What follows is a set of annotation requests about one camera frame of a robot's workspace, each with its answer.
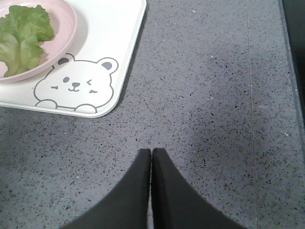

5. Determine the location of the green lettuce leaf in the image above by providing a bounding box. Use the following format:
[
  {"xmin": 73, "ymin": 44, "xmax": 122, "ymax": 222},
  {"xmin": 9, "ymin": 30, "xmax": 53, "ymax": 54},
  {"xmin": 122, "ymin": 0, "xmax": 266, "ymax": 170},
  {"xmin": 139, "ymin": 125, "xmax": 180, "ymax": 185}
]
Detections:
[{"xmin": 0, "ymin": 5, "xmax": 55, "ymax": 77}]

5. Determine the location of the cream bear serving tray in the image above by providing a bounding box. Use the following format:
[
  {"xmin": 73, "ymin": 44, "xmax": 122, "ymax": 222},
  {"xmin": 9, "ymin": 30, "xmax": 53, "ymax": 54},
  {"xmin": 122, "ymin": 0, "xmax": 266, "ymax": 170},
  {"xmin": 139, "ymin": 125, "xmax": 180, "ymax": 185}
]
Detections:
[{"xmin": 0, "ymin": 0, "xmax": 146, "ymax": 118}]

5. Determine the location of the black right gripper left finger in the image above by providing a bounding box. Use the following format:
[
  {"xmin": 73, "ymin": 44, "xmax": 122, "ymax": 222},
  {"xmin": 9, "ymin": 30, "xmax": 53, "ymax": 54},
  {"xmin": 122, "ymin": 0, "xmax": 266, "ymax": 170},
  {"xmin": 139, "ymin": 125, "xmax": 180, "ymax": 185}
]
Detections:
[{"xmin": 63, "ymin": 149, "xmax": 151, "ymax": 229}]

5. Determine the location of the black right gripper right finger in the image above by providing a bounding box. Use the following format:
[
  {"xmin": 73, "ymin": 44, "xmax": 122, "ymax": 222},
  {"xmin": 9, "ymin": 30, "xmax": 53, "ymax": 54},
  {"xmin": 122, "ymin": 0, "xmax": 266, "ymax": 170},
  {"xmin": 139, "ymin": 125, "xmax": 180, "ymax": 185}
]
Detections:
[{"xmin": 151, "ymin": 148, "xmax": 242, "ymax": 229}]

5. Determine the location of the pink round plate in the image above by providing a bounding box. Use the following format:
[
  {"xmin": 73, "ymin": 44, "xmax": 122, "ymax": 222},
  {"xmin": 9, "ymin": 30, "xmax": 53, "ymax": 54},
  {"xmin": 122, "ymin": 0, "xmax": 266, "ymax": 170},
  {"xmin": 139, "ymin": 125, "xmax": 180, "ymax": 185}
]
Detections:
[{"xmin": 0, "ymin": 0, "xmax": 78, "ymax": 83}]

